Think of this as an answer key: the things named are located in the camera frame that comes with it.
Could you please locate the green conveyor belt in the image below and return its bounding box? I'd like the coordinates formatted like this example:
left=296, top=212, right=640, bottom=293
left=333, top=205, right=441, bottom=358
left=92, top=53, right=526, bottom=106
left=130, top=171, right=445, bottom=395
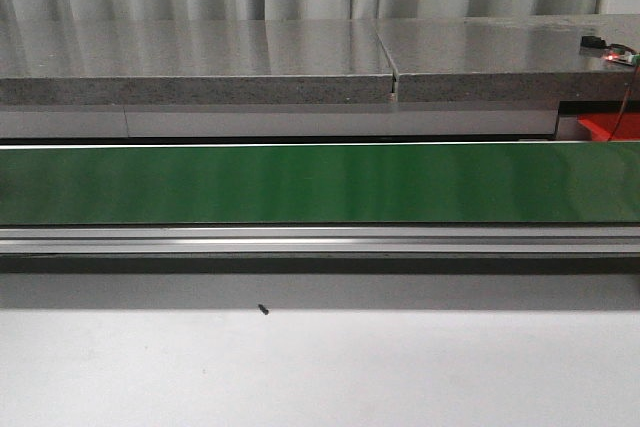
left=1, top=142, right=639, bottom=226

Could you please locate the grey stone slab right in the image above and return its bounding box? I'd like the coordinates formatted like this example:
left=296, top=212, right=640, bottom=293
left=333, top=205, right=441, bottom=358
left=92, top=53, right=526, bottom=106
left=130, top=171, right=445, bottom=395
left=376, top=14, right=639, bottom=102

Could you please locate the grey stone slab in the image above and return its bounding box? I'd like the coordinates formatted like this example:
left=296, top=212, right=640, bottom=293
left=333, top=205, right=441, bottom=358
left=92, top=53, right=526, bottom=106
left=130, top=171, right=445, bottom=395
left=376, top=14, right=639, bottom=102
left=1, top=20, right=394, bottom=105

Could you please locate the red plastic tray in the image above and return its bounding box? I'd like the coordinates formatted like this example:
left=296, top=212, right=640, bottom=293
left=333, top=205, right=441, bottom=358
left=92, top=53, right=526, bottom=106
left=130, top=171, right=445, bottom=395
left=578, top=113, right=640, bottom=142

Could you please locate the black connector plug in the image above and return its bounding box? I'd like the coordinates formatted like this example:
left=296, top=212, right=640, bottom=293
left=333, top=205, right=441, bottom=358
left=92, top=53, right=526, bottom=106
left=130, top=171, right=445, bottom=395
left=580, top=35, right=607, bottom=50

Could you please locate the grey stone slab left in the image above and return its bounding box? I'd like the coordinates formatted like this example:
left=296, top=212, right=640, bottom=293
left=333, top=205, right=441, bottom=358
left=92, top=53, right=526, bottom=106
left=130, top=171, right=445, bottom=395
left=1, top=20, right=394, bottom=105

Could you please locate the small green circuit board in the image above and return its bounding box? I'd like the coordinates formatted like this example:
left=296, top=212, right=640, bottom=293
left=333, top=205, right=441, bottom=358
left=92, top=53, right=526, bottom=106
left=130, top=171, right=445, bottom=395
left=604, top=49, right=639, bottom=67

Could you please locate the aluminium conveyor frame rail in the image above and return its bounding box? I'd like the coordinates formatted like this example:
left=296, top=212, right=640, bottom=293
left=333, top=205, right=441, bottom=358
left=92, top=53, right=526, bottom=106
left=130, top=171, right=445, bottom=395
left=1, top=226, right=639, bottom=256

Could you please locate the thin red black wire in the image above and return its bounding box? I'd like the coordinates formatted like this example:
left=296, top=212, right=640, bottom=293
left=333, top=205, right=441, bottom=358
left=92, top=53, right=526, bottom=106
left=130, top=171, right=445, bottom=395
left=606, top=42, right=640, bottom=144

